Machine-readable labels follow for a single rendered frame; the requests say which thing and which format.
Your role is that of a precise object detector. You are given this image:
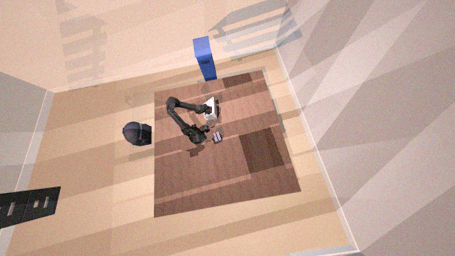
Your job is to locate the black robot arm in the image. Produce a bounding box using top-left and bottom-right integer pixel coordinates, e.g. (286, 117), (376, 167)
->
(166, 97), (212, 144)

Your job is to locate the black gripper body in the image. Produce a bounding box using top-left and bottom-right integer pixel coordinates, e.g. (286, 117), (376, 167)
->
(189, 125), (210, 143)

